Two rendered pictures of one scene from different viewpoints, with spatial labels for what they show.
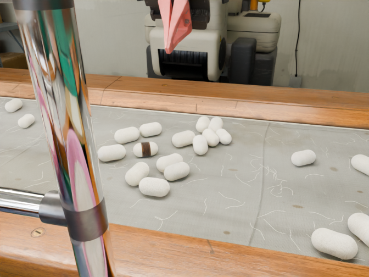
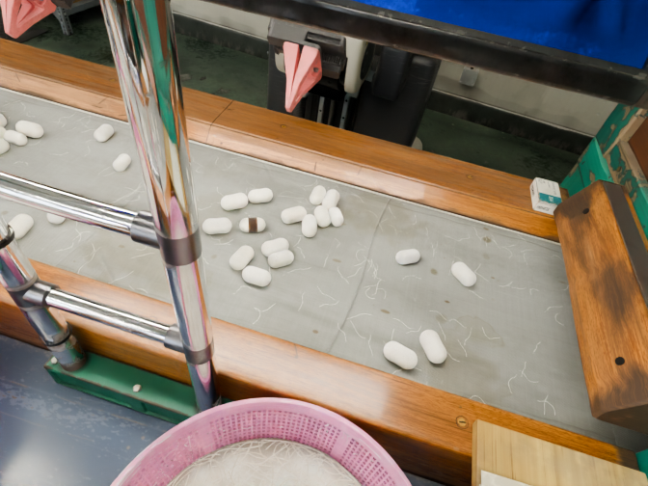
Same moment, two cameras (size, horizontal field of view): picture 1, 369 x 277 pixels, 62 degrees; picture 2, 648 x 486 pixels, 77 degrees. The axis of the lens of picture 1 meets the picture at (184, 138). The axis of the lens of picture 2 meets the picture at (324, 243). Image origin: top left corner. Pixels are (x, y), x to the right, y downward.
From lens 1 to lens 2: 0.17 m
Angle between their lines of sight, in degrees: 18
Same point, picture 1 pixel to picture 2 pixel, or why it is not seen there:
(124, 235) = (226, 333)
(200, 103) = (320, 161)
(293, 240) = (370, 345)
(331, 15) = not seen: outside the picture
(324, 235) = (392, 349)
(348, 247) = (409, 362)
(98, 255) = (205, 370)
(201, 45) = not seen: hidden behind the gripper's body
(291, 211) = (378, 316)
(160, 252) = (254, 352)
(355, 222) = (424, 338)
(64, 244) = not seen: hidden behind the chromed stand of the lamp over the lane
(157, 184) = (259, 277)
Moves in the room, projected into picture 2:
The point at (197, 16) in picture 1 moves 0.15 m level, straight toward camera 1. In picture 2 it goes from (330, 64) to (319, 119)
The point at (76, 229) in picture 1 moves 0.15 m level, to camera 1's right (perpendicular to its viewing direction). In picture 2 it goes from (191, 358) to (386, 379)
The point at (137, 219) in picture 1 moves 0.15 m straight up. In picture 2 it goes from (238, 309) to (234, 210)
